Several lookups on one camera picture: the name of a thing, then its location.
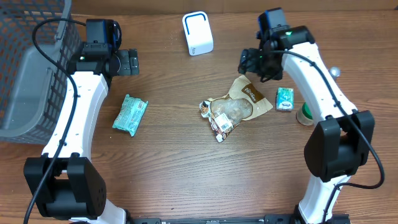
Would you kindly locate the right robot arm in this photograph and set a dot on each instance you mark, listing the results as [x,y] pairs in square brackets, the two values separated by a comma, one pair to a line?
[341,140]

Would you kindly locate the green lid jar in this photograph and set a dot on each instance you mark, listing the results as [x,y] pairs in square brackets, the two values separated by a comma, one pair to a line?
[304,116]

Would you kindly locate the white barcode scanner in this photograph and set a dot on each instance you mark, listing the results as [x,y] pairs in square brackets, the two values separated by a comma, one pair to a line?
[198,33]

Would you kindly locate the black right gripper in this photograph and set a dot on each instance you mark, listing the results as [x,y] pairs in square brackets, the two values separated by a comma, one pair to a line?
[250,65]

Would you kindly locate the yellow liquid plastic bottle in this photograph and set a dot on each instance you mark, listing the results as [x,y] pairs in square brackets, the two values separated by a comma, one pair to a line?
[335,72]

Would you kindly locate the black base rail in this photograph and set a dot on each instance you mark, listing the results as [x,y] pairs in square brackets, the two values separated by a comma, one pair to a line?
[267,219]

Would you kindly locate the green wet wipes pack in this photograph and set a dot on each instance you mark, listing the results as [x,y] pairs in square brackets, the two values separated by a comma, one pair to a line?
[130,115]

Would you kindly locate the beige snack pouch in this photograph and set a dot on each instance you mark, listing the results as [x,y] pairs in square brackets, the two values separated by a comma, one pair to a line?
[242,103]

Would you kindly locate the small teal gum pack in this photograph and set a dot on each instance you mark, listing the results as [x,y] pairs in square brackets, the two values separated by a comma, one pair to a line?
[284,100]

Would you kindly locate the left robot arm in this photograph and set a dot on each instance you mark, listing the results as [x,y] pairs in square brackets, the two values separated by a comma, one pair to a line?
[64,183]

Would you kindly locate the grey plastic basket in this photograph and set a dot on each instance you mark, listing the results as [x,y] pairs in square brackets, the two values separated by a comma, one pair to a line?
[33,89]

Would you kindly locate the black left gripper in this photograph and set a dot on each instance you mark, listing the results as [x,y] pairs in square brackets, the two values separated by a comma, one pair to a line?
[132,61]

